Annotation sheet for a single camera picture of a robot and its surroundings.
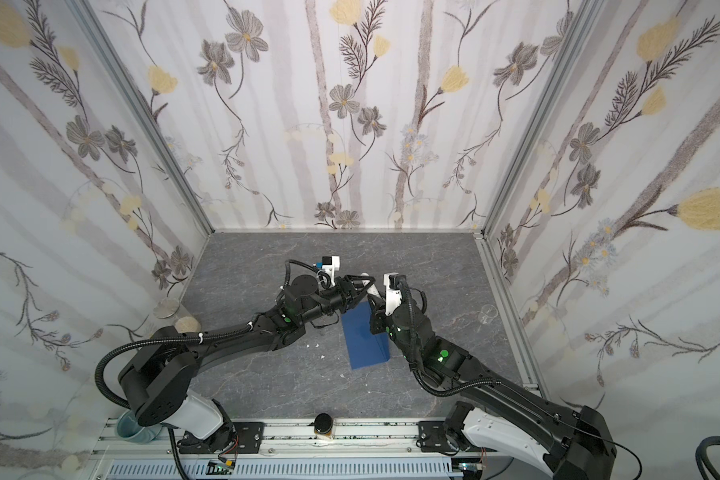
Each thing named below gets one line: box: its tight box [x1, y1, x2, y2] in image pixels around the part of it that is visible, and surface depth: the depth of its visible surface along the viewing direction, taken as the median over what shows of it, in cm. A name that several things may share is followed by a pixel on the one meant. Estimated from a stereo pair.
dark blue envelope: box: [341, 300, 391, 370], surface depth 92 cm
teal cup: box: [116, 409, 162, 444], surface depth 73 cm
